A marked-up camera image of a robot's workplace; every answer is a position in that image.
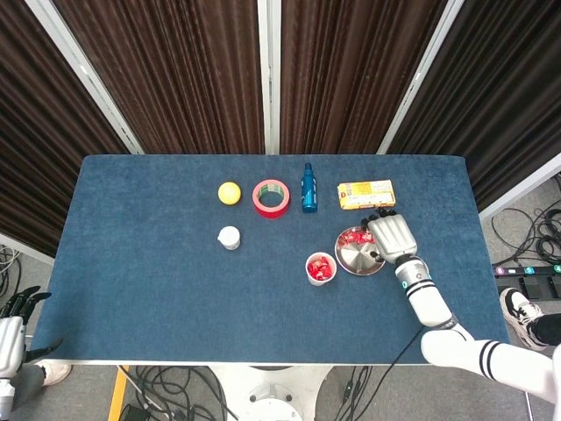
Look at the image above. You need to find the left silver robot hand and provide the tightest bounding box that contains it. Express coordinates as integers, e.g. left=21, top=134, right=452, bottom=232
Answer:
left=0, top=286, right=64, bottom=381

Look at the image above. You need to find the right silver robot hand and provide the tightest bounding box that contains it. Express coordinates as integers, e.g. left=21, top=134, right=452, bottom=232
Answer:
left=359, top=208, right=419, bottom=265

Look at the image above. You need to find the metal bowl of red candies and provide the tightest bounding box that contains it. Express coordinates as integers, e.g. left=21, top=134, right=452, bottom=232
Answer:
left=334, top=225, right=387, bottom=277

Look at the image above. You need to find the white paper cup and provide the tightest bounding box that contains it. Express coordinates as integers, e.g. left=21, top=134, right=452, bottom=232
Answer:
left=305, top=251, right=338, bottom=287

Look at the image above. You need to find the grey trouser leg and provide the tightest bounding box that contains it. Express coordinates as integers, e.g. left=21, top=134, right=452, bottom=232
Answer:
left=12, top=361, right=47, bottom=411

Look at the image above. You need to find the yellow snack box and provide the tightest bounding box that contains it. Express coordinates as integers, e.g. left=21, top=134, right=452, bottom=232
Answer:
left=336, top=178, right=399, bottom=212

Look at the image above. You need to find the white shoe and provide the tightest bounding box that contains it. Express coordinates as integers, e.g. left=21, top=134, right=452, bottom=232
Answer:
left=35, top=361, right=72, bottom=390

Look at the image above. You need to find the blue spray bottle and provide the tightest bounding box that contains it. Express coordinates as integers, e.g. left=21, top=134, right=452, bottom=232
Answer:
left=300, top=161, right=319, bottom=214

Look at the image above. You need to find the yellow floor tape strip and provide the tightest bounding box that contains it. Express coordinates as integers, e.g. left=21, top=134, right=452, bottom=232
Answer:
left=107, top=365, right=131, bottom=421

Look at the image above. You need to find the red tape roll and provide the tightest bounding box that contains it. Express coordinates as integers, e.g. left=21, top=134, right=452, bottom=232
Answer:
left=252, top=178, right=291, bottom=219

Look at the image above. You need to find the white and black sneaker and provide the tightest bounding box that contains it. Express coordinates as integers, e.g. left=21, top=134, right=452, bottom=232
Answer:
left=499, top=287, right=548, bottom=352

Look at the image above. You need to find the black power strip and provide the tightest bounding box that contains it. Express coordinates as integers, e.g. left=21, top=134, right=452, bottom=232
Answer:
left=493, top=262, right=561, bottom=278

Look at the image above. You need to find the black power adapter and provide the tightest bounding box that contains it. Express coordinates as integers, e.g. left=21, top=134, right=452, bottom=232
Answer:
left=118, top=403, right=153, bottom=421

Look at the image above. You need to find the black foot pedal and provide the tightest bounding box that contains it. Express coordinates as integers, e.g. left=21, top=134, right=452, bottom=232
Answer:
left=518, top=275, right=561, bottom=300

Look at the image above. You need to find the brown pleated curtain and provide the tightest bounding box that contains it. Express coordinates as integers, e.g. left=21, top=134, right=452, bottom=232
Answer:
left=280, top=0, right=449, bottom=155
left=53, top=0, right=266, bottom=155
left=388, top=0, right=561, bottom=212
left=0, top=0, right=129, bottom=258

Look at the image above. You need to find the small white jar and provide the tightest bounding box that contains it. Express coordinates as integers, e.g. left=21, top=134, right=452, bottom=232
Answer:
left=217, top=225, right=242, bottom=252

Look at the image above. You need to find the yellow ball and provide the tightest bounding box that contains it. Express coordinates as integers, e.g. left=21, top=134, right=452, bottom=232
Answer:
left=217, top=181, right=243, bottom=206

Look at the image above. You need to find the blue fabric table cover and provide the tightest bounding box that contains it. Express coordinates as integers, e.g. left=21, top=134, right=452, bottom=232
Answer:
left=31, top=153, right=515, bottom=366

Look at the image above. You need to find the black trouser leg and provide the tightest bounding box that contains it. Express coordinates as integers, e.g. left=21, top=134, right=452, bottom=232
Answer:
left=528, top=313, right=561, bottom=350

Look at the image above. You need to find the grey floor cable bundle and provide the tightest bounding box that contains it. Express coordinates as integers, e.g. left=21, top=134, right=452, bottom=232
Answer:
left=0, top=244, right=23, bottom=304

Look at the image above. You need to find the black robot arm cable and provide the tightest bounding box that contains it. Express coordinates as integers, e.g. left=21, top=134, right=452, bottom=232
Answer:
left=367, top=331, right=425, bottom=421

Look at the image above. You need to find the black floor cable bundle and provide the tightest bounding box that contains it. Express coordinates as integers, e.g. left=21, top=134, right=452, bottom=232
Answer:
left=489, top=174, right=561, bottom=269
left=117, top=365, right=240, bottom=421

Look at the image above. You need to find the black cable with green plug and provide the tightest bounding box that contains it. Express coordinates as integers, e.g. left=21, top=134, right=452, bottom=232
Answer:
left=336, top=366, right=374, bottom=421

